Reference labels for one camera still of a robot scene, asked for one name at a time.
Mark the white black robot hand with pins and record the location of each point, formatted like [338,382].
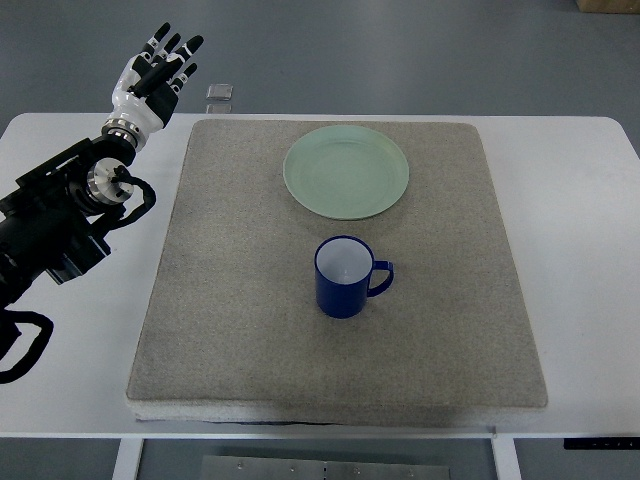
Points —
[147,91]

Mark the blue mug white inside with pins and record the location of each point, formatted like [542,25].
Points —
[347,275]

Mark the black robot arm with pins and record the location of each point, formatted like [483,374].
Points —
[56,223]

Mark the metal floor socket plate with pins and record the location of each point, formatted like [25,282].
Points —
[219,92]

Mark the light green plate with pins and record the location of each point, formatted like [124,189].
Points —
[345,172]

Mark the beige fabric mat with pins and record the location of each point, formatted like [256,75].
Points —
[263,311]

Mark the cardboard box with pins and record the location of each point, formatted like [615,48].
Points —
[609,6]

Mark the black table control panel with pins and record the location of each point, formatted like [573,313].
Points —
[602,443]

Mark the white table leg frame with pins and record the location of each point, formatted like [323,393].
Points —
[503,448]

